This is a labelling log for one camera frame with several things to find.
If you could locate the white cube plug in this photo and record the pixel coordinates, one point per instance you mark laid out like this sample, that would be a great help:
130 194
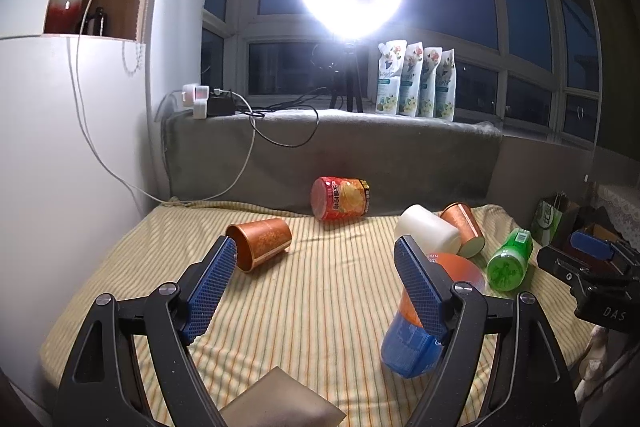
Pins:
200 110

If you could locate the white charger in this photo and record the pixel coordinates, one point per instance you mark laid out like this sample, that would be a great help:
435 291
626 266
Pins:
194 93

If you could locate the red chip can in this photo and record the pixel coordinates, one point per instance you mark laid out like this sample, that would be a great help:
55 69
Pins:
340 198

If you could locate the grey blanket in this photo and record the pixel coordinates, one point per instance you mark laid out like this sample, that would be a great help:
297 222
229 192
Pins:
400 157

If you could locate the black tripod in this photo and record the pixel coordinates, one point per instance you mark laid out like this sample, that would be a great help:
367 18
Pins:
350 77

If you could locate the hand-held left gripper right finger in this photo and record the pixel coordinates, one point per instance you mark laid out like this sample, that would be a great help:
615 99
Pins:
420 292

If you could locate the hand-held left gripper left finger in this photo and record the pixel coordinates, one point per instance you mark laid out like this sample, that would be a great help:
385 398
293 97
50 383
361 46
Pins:
210 292

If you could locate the green plastic bottle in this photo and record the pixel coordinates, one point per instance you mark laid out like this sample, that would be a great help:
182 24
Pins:
509 264

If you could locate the black power adapter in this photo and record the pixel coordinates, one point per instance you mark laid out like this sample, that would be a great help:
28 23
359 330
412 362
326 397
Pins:
220 103

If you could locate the yellow striped cloth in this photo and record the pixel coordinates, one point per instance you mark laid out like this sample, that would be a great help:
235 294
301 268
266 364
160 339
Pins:
325 282

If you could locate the large copper cup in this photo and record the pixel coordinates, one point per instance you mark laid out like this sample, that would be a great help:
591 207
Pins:
262 242

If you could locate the orange and blue can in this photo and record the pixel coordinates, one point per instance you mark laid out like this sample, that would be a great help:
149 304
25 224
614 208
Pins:
410 352

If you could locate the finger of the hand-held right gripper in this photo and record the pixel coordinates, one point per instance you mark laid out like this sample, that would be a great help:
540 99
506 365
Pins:
592 248

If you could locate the white window frame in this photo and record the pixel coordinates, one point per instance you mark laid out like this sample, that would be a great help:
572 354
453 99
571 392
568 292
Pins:
250 27

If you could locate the green paper bag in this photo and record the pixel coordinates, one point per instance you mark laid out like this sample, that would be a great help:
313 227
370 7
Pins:
550 219

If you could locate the white cup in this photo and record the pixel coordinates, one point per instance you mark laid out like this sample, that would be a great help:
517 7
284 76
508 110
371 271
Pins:
429 228

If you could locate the brown cardboard piece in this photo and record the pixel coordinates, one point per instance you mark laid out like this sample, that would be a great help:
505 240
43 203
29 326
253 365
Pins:
280 402

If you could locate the small copper cup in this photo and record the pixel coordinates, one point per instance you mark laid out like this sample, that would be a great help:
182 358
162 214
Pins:
462 222

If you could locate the white lace cloth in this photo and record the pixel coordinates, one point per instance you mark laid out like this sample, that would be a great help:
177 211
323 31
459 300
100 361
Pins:
622 204

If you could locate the dark glass bottle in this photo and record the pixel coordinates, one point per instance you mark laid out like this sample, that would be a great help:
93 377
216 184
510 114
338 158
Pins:
95 23

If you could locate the white cabinet with wooden niche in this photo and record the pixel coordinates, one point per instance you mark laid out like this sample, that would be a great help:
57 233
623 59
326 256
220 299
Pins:
50 157

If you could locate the white floral refill pouch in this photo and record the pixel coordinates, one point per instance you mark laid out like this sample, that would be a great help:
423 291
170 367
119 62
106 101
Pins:
390 79
413 82
446 87
430 84

